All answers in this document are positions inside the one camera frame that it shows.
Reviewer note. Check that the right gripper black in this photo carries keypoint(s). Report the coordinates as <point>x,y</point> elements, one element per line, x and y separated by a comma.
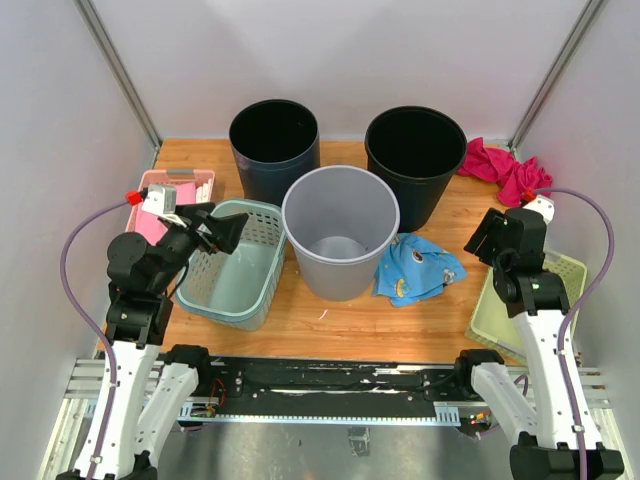
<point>479,244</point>

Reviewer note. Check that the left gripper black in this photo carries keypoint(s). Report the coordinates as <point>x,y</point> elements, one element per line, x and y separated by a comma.
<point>225,230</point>

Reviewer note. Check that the teal plastic basket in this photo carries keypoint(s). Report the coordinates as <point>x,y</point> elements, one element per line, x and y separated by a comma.
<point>237,290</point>

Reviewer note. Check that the pale green plastic basket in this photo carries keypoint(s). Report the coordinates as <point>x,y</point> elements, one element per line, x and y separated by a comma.
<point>489,324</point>

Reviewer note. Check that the dark blue plastic bin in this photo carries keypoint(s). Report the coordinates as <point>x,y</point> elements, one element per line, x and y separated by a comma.
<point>274,142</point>

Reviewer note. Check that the black ribbed plastic bin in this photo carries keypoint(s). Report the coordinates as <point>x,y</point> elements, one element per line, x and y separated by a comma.
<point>416,150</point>

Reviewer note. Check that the grey plastic bin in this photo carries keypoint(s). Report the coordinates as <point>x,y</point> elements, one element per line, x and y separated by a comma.
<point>339,220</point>

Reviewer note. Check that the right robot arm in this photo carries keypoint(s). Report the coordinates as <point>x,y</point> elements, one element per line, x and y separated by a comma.
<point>555,437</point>

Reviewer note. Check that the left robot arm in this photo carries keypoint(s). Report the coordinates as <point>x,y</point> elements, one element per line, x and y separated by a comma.
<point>129,429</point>

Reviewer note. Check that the white glove in basket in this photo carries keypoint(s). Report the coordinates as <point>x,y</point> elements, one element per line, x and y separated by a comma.
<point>203,193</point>

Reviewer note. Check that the magenta cloth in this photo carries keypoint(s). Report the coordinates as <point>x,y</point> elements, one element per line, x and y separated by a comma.
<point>500,167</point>

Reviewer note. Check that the pink plastic basket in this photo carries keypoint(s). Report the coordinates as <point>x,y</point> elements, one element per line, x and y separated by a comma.
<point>191,186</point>

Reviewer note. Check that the blue patterned cloth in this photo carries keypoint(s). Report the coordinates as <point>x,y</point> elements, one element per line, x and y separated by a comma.
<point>413,269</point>

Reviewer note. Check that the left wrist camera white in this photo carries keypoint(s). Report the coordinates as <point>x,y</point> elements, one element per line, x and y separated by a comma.
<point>161,200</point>

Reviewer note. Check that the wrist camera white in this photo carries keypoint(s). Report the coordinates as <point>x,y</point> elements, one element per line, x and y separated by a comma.
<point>540,204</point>
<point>161,200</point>

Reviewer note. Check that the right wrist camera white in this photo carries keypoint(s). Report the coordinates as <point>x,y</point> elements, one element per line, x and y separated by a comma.
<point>540,204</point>

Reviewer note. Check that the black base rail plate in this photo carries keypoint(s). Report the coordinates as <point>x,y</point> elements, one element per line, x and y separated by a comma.
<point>241,377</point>

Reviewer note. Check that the grey cable duct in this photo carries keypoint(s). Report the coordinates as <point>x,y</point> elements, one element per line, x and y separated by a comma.
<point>321,411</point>

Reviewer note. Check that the left aluminium frame post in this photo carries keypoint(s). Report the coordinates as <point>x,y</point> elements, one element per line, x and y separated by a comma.
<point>98,31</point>

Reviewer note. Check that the aluminium frame post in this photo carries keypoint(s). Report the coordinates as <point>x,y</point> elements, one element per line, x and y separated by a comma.
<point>98,31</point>
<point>577,34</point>

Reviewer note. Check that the right aluminium frame post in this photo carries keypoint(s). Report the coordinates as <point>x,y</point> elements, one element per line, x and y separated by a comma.
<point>577,34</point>

